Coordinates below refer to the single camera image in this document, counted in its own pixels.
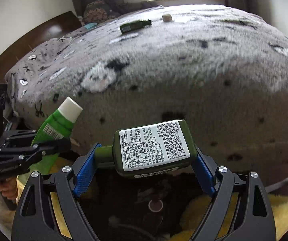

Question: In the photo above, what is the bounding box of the green tube white cap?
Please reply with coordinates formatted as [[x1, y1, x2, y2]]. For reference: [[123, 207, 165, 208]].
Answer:
[[18, 97, 83, 185]]

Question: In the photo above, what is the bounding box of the large dark green bottle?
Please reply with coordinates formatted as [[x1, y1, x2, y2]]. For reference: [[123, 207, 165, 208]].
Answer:
[[94, 119, 197, 178]]

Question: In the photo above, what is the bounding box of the small dark green bottle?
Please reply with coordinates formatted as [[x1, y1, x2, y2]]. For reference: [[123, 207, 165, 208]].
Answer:
[[119, 20, 152, 34]]

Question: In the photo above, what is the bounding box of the white tape roll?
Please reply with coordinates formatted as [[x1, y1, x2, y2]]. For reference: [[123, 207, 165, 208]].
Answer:
[[162, 14, 173, 22]]

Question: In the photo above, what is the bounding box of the black trash bag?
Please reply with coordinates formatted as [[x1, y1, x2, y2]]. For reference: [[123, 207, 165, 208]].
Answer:
[[80, 169, 204, 240]]

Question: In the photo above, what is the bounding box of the grey dotted pillow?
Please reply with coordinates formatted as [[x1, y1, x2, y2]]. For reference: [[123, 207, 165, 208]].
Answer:
[[5, 37, 79, 121]]

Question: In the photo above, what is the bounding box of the yellow fluffy clothing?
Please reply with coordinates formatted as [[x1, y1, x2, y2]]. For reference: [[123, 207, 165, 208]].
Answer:
[[16, 155, 288, 241]]

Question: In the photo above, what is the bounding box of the round metal can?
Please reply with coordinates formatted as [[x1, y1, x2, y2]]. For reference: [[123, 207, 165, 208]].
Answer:
[[148, 200, 164, 213]]

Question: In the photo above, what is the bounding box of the grey patterned fleece blanket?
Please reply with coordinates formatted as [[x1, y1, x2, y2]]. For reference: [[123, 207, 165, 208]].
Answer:
[[59, 5, 288, 178]]

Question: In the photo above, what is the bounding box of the brown wooden headboard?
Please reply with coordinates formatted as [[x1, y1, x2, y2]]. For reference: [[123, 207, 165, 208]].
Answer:
[[0, 11, 81, 83]]

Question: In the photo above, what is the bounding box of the teal small box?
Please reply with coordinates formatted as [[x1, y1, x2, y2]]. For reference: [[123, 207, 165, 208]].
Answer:
[[84, 23, 97, 29]]

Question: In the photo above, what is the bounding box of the dark patterned pillow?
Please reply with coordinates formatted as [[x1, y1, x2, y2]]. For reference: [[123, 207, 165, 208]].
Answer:
[[83, 0, 120, 24]]

